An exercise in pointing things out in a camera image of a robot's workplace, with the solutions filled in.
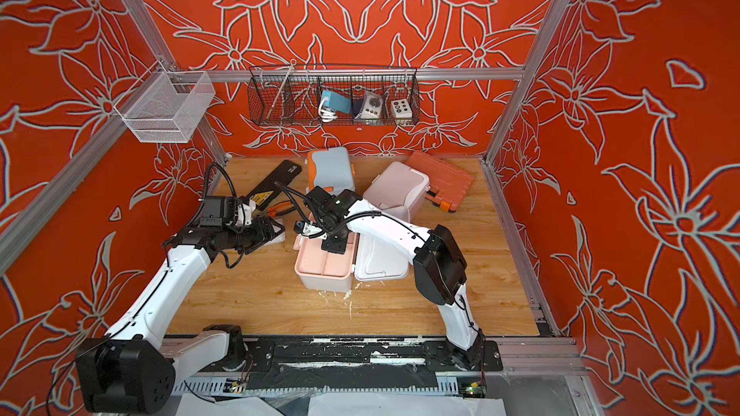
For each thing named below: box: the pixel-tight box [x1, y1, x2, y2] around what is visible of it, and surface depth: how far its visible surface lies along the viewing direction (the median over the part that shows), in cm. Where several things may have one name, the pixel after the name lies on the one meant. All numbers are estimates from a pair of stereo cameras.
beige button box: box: [391, 98, 413, 119], surface depth 96 cm
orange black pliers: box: [266, 200, 297, 218], surface depth 105 cm
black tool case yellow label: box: [242, 159, 303, 211], surface depth 113 cm
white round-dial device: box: [360, 90, 384, 120], surface depth 93 cm
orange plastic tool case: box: [404, 150, 476, 213], surface depth 107 cm
